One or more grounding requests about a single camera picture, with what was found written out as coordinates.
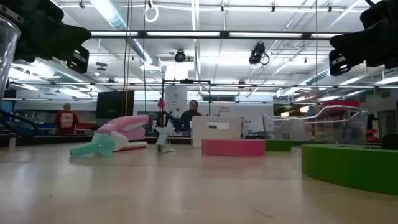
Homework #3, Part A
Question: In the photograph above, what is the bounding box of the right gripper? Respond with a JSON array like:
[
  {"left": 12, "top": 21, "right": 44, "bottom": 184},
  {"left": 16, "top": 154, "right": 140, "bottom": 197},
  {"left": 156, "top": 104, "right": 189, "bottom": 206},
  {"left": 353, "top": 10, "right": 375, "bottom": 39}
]
[{"left": 328, "top": 0, "right": 398, "bottom": 77}]

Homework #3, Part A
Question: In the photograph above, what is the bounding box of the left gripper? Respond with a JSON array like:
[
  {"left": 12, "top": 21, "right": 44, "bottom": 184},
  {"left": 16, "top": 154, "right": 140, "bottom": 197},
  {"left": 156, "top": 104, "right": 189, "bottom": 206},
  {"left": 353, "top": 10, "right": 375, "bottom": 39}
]
[{"left": 12, "top": 0, "right": 92, "bottom": 74}]

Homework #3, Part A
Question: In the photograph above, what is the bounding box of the pink stapler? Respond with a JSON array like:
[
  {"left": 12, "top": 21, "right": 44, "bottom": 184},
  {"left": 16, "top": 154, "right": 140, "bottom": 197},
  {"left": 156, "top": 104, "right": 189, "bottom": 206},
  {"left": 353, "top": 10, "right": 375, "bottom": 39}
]
[{"left": 96, "top": 114, "right": 150, "bottom": 152}]

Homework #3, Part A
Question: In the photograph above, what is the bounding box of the teal staple remover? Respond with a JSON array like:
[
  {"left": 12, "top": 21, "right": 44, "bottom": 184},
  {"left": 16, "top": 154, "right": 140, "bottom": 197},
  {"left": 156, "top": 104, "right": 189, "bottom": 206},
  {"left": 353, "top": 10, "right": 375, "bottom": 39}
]
[{"left": 69, "top": 133, "right": 116, "bottom": 158}]

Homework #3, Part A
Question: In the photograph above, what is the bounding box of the large green tape roll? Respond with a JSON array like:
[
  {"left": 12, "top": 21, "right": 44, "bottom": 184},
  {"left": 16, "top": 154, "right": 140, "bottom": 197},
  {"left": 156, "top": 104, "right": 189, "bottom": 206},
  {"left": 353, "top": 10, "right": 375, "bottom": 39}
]
[{"left": 300, "top": 144, "right": 398, "bottom": 197}]

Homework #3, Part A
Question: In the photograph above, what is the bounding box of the small green tape roll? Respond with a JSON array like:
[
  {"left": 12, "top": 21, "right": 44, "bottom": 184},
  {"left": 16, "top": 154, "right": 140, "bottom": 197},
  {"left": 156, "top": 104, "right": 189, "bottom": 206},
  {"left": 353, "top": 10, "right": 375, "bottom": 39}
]
[{"left": 265, "top": 139, "right": 292, "bottom": 152}]

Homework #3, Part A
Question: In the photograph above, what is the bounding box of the pale blue staple remover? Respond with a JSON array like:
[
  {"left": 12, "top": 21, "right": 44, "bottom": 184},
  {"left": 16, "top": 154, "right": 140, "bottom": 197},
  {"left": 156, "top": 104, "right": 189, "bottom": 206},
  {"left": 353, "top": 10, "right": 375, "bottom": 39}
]
[{"left": 154, "top": 121, "right": 177, "bottom": 154}]

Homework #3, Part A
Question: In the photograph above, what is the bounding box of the pink tape roll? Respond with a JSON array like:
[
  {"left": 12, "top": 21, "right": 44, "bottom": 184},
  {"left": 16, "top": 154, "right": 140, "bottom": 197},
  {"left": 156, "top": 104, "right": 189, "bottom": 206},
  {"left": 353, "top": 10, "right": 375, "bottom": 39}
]
[{"left": 201, "top": 139, "right": 266, "bottom": 157}]

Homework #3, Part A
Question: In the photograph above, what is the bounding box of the red box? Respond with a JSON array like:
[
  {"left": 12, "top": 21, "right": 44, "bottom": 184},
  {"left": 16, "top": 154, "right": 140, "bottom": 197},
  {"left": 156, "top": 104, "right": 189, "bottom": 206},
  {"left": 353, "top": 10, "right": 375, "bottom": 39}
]
[{"left": 322, "top": 100, "right": 361, "bottom": 109}]

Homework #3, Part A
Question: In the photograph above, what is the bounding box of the clear plastic bin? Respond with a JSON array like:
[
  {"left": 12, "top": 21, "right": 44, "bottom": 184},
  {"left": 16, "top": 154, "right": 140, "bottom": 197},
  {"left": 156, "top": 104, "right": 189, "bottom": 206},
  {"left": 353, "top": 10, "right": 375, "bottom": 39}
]
[{"left": 0, "top": 15, "right": 21, "bottom": 100}]

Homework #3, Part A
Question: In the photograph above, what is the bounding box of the black monitor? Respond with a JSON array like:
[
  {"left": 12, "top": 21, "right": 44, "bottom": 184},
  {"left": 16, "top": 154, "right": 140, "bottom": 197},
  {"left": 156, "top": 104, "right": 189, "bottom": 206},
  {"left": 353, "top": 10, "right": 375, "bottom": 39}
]
[{"left": 95, "top": 90, "right": 135, "bottom": 119}]

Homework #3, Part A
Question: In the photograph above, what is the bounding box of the person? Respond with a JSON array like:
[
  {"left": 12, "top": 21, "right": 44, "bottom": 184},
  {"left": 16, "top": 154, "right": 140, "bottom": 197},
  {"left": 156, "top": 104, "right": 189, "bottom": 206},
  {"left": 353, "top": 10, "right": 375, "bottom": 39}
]
[
  {"left": 178, "top": 99, "right": 203, "bottom": 137},
  {"left": 54, "top": 102, "right": 80, "bottom": 136}
]

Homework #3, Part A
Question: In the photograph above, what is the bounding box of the red pole-mounted object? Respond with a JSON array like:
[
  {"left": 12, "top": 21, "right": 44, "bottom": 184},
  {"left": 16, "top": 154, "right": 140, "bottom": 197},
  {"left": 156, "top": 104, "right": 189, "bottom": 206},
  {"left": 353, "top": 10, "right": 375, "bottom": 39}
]
[{"left": 157, "top": 98, "right": 165, "bottom": 128}]

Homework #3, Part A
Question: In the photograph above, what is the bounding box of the black rig bar with lights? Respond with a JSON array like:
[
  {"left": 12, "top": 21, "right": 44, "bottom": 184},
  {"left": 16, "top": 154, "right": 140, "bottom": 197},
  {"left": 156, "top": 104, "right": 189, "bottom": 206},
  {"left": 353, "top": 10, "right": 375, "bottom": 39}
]
[{"left": 90, "top": 30, "right": 343, "bottom": 40}]

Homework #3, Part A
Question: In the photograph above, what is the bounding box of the white plastic bin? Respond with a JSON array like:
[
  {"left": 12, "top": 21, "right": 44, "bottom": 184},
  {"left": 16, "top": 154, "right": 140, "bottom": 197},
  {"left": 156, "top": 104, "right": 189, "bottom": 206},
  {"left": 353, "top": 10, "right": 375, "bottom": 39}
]
[{"left": 191, "top": 116, "right": 244, "bottom": 149}]

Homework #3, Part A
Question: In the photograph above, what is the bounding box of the thin black hanging cable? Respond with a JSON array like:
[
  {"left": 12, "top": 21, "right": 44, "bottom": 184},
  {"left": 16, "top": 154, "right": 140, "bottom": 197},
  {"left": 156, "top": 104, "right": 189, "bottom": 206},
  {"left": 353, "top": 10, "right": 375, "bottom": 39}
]
[
  {"left": 315, "top": 0, "right": 318, "bottom": 103},
  {"left": 143, "top": 0, "right": 147, "bottom": 114}
]

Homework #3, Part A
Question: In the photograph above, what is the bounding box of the silver ventilation duct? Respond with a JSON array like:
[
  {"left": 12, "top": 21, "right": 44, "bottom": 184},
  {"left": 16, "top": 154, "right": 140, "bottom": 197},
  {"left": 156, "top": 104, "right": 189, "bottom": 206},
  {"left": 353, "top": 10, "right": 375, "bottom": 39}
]
[{"left": 90, "top": 0, "right": 155, "bottom": 65}]

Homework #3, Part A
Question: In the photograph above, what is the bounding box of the yellow hanging cable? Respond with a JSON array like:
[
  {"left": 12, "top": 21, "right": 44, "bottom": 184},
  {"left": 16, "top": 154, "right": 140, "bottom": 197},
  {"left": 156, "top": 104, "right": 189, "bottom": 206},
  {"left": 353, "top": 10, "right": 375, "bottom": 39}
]
[{"left": 124, "top": 90, "right": 129, "bottom": 138}]

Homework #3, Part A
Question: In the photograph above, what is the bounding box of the white cable loop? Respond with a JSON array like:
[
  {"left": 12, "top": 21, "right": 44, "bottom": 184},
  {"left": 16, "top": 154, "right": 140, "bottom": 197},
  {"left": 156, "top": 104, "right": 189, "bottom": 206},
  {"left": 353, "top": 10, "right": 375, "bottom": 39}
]
[{"left": 144, "top": 5, "right": 160, "bottom": 24}]

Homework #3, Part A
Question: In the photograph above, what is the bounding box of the black curved cable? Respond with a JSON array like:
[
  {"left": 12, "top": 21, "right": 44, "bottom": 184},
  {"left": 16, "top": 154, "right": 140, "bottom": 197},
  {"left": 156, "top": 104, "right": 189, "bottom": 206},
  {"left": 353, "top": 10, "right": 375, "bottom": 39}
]
[{"left": 0, "top": 108, "right": 40, "bottom": 135}]

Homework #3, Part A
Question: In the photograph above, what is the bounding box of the black ceiling-mounted camera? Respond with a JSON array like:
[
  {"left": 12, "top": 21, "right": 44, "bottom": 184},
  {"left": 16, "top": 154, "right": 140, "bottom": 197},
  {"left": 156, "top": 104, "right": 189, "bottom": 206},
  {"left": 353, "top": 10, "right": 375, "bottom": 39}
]
[{"left": 248, "top": 42, "right": 271, "bottom": 66}]

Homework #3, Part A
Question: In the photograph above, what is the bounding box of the black metal table frame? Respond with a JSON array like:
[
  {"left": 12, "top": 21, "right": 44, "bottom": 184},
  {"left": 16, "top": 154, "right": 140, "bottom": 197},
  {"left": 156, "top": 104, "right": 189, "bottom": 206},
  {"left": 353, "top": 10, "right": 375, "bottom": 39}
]
[{"left": 0, "top": 134, "right": 192, "bottom": 147}]

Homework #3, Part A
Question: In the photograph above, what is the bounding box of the clear wire dish rack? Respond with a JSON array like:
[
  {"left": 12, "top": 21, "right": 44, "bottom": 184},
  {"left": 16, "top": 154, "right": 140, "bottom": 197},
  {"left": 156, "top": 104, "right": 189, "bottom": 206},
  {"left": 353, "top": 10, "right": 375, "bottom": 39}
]
[{"left": 262, "top": 105, "right": 369, "bottom": 144}]

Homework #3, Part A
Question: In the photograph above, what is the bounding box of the round black overhead camera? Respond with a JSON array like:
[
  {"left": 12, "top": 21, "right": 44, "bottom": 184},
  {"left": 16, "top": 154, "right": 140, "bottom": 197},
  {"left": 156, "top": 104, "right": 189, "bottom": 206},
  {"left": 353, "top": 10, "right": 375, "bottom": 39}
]
[{"left": 174, "top": 49, "right": 187, "bottom": 63}]

